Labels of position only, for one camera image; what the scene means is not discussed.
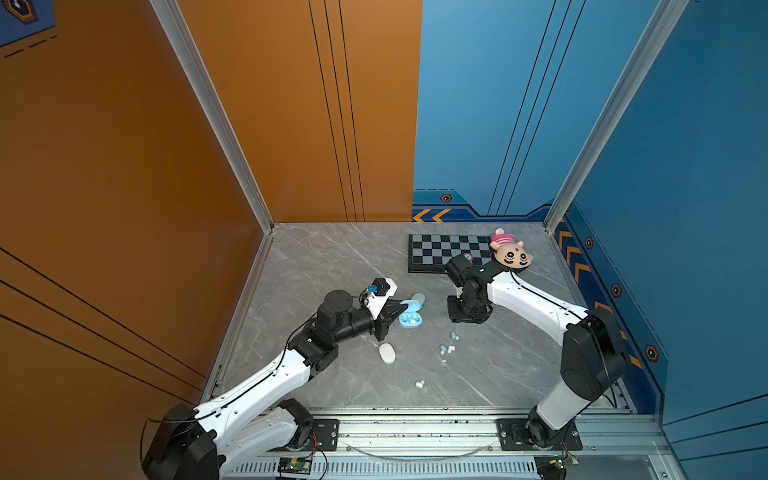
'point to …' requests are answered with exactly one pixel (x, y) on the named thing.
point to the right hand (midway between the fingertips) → (453, 319)
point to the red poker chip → (467, 256)
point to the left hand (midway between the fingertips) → (404, 302)
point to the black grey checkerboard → (429, 254)
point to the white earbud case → (387, 352)
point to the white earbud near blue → (451, 348)
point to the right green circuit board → (561, 462)
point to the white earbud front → (419, 384)
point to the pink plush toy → (509, 253)
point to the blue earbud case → (411, 317)
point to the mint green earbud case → (418, 297)
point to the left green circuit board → (296, 466)
